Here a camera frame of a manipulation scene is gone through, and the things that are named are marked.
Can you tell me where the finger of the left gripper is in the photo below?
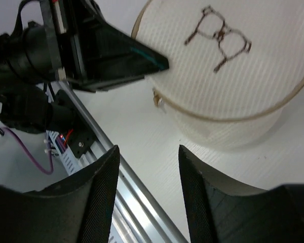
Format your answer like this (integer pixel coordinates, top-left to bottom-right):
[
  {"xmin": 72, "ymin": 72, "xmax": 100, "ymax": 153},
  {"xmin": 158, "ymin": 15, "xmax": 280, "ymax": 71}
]
[{"xmin": 70, "ymin": 1, "xmax": 169, "ymax": 92}]

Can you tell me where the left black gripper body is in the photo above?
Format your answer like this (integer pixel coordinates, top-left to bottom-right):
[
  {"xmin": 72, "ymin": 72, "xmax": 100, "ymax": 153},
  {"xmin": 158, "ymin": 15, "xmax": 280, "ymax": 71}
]
[{"xmin": 40, "ymin": 1, "xmax": 86, "ymax": 81}]

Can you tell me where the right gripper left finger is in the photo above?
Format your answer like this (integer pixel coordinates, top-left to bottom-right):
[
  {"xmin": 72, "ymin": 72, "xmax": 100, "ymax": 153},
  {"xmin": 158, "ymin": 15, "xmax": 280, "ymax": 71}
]
[{"xmin": 0, "ymin": 146, "xmax": 120, "ymax": 242}]

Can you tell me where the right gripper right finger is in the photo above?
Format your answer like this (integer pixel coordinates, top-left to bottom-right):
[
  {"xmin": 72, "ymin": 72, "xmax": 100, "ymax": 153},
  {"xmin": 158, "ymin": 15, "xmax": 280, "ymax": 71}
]
[{"xmin": 178, "ymin": 145, "xmax": 304, "ymax": 242}]

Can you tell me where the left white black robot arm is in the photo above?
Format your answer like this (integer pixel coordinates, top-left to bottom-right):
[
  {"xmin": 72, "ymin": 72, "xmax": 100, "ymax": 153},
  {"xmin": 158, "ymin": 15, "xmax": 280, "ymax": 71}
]
[{"xmin": 0, "ymin": 1, "xmax": 169, "ymax": 134}]

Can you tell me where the white slotted cable duct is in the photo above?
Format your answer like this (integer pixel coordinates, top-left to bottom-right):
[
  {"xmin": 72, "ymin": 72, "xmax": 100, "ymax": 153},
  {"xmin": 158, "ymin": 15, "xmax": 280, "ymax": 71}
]
[{"xmin": 46, "ymin": 131, "xmax": 80, "ymax": 176}]

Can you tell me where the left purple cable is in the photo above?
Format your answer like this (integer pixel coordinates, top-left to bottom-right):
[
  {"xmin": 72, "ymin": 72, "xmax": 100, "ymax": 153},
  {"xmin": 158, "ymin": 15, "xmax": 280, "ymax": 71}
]
[{"xmin": 0, "ymin": 125, "xmax": 54, "ymax": 175}]

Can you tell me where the aluminium mounting rail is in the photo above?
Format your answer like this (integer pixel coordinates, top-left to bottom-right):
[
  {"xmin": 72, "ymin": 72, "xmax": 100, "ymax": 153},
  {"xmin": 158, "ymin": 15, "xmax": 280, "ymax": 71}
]
[{"xmin": 53, "ymin": 82, "xmax": 186, "ymax": 242}]

